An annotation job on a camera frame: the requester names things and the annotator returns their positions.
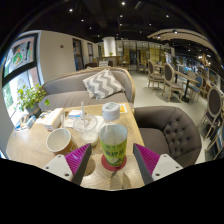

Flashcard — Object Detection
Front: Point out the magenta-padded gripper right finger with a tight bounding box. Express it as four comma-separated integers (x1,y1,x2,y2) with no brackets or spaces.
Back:
132,143,184,186

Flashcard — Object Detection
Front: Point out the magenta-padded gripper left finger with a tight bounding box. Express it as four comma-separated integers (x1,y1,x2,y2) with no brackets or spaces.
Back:
42,143,93,186

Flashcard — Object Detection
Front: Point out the clear green-labelled drink bottle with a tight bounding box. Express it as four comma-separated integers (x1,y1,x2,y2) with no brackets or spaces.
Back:
98,101,129,169

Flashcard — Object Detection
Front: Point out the white and brown mug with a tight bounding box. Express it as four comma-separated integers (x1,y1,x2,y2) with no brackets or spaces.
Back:
45,127,80,156

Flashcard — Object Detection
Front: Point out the dark grey tufted armchair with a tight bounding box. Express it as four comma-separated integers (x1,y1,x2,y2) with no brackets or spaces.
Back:
133,105,203,168

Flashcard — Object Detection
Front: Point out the white tissue box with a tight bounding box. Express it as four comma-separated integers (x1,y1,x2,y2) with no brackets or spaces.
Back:
42,107,65,132

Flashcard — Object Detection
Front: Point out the yellow card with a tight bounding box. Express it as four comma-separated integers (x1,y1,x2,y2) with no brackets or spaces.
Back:
118,102,129,115

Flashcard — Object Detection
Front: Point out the small blue box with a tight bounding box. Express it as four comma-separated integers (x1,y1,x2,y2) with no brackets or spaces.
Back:
26,114,36,130

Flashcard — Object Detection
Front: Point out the grey upholstered sofa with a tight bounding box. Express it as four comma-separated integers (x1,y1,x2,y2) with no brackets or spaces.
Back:
37,66,137,113

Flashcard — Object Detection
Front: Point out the green potted plant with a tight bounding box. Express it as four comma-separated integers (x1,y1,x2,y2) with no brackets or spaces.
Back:
16,82,51,116

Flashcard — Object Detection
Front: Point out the grey chevron cushion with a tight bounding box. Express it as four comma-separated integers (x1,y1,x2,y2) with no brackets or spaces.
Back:
82,68,126,101

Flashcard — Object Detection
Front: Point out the group of dining chairs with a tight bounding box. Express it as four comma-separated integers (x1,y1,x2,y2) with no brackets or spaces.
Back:
146,59,224,158

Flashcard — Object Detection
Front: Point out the window with tree decal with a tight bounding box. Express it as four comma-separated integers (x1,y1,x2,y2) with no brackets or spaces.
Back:
1,66,43,128

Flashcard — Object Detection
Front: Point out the white round column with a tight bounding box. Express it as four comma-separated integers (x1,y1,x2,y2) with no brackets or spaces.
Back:
102,36,117,58

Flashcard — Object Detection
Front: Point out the framed food poster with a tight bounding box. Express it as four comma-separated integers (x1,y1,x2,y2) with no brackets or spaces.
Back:
2,32,40,80

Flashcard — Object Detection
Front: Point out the group of ceiling lights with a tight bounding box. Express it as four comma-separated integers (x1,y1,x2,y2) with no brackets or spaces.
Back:
68,0,209,41

